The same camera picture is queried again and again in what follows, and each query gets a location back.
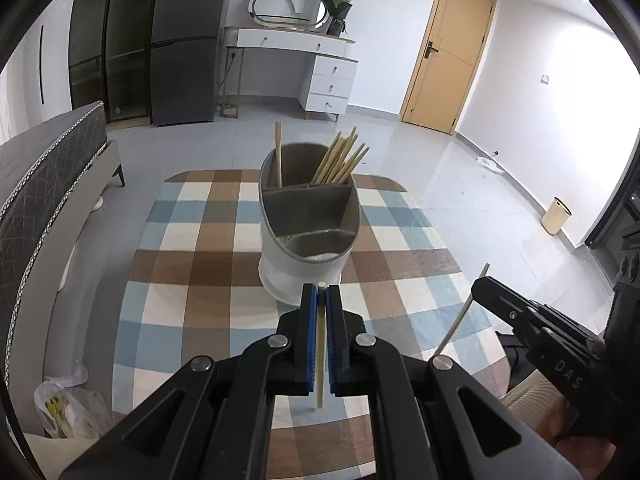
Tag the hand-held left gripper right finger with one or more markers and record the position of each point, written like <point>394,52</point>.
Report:
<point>334,350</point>

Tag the plaid tablecloth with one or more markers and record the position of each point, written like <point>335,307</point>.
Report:
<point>200,270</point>

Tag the beige waste bin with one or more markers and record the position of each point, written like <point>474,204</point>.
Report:
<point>556,217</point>

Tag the oval mirror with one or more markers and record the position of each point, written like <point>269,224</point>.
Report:
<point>280,7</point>

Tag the white vanity desk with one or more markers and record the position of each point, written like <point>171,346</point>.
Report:
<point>330,75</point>

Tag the single wooden chopstick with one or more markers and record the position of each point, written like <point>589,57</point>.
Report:
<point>457,325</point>
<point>278,160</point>
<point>322,360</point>

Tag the white bag on floor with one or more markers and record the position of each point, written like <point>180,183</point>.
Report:
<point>489,164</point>

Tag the dark grey refrigerator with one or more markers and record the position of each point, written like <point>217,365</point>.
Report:
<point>185,60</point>

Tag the person's right hand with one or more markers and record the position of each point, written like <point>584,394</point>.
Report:
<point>561,422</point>

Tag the grey white utensil holder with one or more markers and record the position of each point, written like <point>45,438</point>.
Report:
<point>280,270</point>

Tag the green plant bouquet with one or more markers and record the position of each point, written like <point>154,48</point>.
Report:
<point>337,2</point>

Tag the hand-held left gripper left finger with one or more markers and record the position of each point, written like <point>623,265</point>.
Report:
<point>311,340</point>

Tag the beige ribbed cloth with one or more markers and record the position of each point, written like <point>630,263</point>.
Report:
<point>530,392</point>

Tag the white wardrobe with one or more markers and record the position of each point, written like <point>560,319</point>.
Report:
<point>55,70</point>

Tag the grey quilted bed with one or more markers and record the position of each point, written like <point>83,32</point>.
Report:
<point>45,160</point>

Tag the wooden door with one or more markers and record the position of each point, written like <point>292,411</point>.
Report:
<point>445,60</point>

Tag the white plastic bag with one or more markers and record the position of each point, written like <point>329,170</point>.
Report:
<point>65,405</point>

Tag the bundle of wooden chopsticks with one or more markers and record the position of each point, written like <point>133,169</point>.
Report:
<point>332,165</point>

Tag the dark glass cabinet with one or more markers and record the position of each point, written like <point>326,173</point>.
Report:
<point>120,35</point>

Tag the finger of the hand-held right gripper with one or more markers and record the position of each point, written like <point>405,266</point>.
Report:
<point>500,300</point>

